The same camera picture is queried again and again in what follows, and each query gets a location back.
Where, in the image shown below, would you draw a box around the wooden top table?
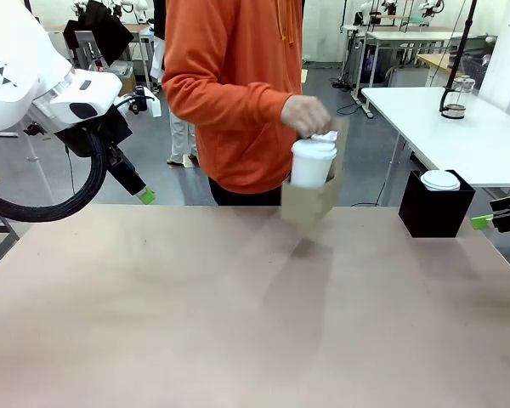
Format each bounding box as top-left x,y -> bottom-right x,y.
415,53 -> 467,82

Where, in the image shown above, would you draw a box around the person's right hand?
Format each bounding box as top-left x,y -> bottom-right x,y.
280,93 -> 333,138

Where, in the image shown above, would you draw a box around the black hanging cloth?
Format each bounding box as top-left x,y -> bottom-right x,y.
62,0 -> 135,68

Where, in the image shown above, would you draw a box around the white paper napkin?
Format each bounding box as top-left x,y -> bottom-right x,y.
309,129 -> 339,144

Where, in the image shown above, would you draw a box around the black computer tower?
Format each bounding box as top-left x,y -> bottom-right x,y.
362,42 -> 387,85

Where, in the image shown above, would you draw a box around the grey office chair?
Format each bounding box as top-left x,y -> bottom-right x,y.
384,63 -> 431,89

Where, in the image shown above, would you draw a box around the white background desk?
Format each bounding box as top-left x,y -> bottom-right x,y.
367,25 -> 498,56

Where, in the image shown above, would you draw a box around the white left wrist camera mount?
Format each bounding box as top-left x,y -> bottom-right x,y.
127,86 -> 162,118

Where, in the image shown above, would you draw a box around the grey plastic crate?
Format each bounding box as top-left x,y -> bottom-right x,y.
459,57 -> 493,91

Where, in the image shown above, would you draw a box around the white side table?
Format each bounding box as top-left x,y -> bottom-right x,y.
360,87 -> 510,207

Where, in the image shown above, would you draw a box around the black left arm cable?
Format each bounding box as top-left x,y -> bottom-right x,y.
0,129 -> 111,223

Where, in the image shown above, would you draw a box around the person's orange hoodie torso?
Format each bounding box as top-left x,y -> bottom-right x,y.
161,0 -> 305,195

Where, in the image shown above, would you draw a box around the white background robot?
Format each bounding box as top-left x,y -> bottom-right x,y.
418,0 -> 447,19

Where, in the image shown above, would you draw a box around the grey plastic container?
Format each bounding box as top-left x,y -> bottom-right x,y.
109,60 -> 135,80

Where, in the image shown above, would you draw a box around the black stand pole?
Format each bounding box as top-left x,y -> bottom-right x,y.
450,0 -> 479,86

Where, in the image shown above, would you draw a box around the brown cardboard box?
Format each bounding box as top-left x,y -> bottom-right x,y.
117,74 -> 138,98

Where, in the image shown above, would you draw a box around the person's black trousers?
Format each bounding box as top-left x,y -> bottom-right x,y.
207,176 -> 284,207

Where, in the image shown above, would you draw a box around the person's right forearm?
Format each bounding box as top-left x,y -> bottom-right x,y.
161,63 -> 301,131

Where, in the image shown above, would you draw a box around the brown cardboard cup carrier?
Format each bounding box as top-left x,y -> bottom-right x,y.
279,117 -> 350,241

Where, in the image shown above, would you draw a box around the background person white trousers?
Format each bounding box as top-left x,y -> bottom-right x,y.
150,0 -> 200,167

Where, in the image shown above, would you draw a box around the glass french press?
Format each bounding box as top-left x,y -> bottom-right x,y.
439,75 -> 478,121

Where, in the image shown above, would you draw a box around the black square cup box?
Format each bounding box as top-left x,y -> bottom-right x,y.
398,168 -> 477,239

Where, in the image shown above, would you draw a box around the white lidded paper cup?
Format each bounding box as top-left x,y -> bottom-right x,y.
420,169 -> 462,192
289,136 -> 339,190

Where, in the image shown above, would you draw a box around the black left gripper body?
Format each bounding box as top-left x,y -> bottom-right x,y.
53,108 -> 133,159

